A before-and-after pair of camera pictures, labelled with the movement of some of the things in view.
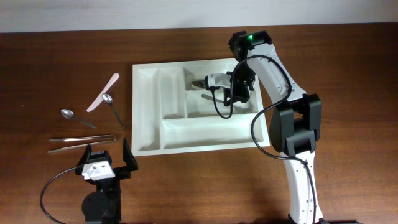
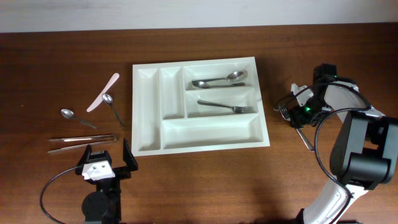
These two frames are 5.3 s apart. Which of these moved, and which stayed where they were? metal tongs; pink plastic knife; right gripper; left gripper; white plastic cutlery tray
Moved: right gripper
Stayed: white plastic cutlery tray; metal tongs; pink plastic knife; left gripper
